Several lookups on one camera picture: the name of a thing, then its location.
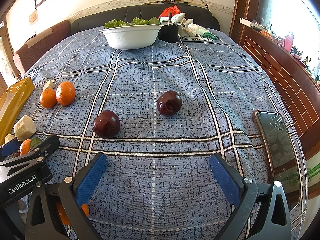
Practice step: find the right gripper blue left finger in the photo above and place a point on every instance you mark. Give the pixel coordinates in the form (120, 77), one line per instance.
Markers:
(43, 219)

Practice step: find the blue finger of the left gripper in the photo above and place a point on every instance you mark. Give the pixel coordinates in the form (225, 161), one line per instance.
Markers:
(10, 147)
(45, 148)

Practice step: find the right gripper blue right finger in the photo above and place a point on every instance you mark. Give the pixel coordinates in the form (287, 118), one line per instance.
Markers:
(273, 218)

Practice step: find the leafy orange mandarin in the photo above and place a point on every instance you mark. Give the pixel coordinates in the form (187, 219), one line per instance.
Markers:
(29, 144)

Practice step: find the large pale sugarcane chunk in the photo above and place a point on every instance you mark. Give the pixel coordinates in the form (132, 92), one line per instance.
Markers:
(24, 128)

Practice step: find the small pale sugarcane piece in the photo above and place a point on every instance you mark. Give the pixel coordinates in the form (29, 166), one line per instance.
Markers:
(49, 85)

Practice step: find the dark red plum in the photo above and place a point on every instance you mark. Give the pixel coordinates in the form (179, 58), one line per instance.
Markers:
(106, 124)
(169, 103)

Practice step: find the yellow cardboard tray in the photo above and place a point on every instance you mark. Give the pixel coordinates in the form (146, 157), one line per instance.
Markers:
(12, 101)

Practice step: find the maroon armchair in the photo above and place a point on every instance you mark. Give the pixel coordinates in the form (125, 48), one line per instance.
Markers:
(35, 47)

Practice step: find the blue plaid tablecloth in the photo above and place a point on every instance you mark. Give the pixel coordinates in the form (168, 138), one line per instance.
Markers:
(157, 184)

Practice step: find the wooden brick-pattern cabinet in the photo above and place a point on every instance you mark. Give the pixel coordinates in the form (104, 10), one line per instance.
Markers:
(298, 90)

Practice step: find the white bowl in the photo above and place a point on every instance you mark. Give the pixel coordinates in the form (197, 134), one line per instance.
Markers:
(132, 37)

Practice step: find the green lettuce leaves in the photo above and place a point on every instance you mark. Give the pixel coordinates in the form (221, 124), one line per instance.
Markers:
(136, 21)

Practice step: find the black cup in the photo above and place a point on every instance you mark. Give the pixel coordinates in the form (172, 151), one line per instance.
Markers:
(168, 32)

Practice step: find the red plastic bag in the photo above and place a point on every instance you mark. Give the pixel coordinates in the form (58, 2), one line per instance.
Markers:
(174, 10)

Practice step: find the white work gloves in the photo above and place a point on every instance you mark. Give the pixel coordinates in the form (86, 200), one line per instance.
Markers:
(187, 28)

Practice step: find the black leather sofa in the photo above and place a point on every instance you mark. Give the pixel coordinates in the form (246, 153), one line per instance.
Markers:
(201, 16)

